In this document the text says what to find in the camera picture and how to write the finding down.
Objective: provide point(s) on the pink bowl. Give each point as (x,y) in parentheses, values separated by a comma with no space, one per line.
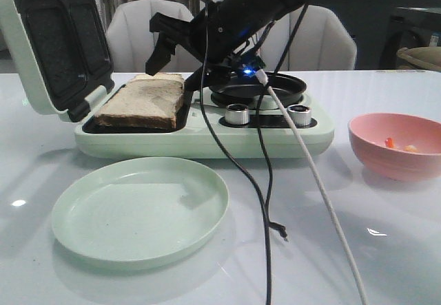
(368,132)

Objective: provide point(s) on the olive cushion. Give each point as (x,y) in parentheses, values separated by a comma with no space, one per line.
(424,58)

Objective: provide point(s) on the orange shrimp piece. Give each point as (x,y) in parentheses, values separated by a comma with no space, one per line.
(411,148)

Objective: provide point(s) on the left beige chair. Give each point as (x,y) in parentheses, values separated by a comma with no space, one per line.
(130,41)

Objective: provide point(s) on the right silver knob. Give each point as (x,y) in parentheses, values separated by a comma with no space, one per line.
(300,115)

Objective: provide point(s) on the beige chair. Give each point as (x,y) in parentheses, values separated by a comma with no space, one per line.
(130,41)
(321,43)

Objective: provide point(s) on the green breakfast maker base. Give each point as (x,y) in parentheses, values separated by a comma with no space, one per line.
(203,131)

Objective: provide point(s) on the silver knob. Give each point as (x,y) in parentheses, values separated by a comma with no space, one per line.
(237,114)
(300,115)

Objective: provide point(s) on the black round frying pan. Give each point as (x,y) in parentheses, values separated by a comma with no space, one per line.
(288,89)

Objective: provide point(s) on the bread slice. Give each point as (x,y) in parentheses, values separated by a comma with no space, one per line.
(160,76)
(151,103)

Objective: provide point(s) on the right beige chair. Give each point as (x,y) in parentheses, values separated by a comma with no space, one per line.
(321,43)

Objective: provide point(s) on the red shrimp piece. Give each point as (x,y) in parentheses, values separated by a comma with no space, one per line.
(390,143)

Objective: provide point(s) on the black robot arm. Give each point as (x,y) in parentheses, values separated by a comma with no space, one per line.
(274,10)

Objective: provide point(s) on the left silver knob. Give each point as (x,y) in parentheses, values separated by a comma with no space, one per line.
(237,114)

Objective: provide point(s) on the green breakfast maker lid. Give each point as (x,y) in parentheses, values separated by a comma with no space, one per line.
(60,53)

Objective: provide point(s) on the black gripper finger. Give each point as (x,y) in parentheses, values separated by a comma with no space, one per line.
(209,74)
(170,49)

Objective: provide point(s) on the light green round plate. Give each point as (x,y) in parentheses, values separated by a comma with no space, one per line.
(141,213)

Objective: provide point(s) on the dark kitchen counter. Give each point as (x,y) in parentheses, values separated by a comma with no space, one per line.
(381,27)

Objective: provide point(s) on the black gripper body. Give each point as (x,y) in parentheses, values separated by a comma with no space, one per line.
(218,31)

